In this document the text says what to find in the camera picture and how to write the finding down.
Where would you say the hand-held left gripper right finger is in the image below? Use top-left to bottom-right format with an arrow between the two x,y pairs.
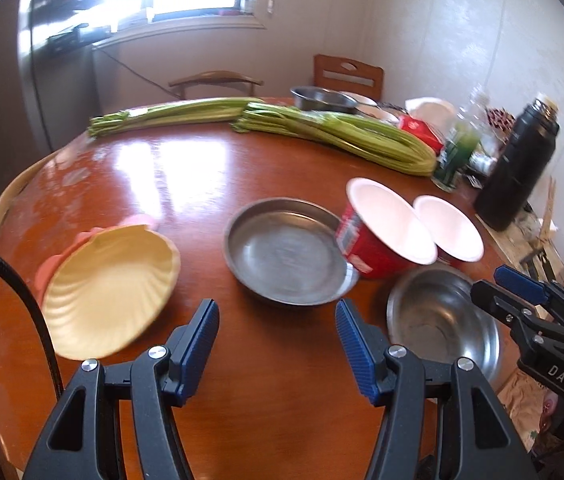
335,298 -> 540,480

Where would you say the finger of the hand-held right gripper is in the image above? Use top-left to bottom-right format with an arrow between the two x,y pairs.
472,281 -> 564,347
494,266 -> 564,321

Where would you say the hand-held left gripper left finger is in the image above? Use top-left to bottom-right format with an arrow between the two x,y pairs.
23,298 -> 221,480

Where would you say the steel bowl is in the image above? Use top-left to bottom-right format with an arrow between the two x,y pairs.
387,266 -> 502,393

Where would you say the small red paper bowl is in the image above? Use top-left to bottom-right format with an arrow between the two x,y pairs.
413,195 -> 485,268

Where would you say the yellow shell-shaped plate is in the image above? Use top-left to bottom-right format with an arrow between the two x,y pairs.
42,224 -> 181,361

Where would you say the round steel plate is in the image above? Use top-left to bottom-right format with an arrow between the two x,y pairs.
223,198 -> 360,307

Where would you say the large red paper bowl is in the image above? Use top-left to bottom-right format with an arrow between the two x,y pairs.
336,177 -> 438,281

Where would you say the pink plastic plate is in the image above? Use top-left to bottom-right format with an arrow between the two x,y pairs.
32,215 -> 160,306

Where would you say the floral cloth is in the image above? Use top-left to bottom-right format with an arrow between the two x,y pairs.
499,370 -> 562,451

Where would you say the black thermos flask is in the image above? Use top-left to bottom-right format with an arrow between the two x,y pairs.
474,94 -> 561,232

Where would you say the green label water bottle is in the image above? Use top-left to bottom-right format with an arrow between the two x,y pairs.
432,86 -> 490,192

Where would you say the patterned cloth bag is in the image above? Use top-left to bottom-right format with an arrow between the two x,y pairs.
484,107 -> 517,141

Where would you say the red tissue pack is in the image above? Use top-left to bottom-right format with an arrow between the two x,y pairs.
398,115 -> 445,155

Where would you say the white bowl at back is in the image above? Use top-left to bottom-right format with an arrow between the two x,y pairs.
405,97 -> 457,131

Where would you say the white bowl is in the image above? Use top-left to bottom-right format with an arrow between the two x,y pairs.
405,97 -> 457,131
342,91 -> 379,108

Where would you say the thick celery bundle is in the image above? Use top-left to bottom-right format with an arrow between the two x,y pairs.
232,102 -> 437,177

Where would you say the long celery bundle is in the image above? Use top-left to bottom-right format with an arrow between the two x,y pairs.
87,96 -> 263,139

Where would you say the steel basin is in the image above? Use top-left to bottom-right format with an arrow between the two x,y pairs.
290,86 -> 359,113

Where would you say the wooden chair with curved back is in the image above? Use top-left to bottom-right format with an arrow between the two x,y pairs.
168,70 -> 264,101

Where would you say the wooden chair with cutout back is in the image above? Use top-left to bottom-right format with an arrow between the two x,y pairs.
313,54 -> 384,103

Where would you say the silver refrigerator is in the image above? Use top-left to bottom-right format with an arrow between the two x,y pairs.
0,0 -> 113,221

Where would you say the black cable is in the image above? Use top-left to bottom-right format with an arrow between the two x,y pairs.
0,233 -> 65,406

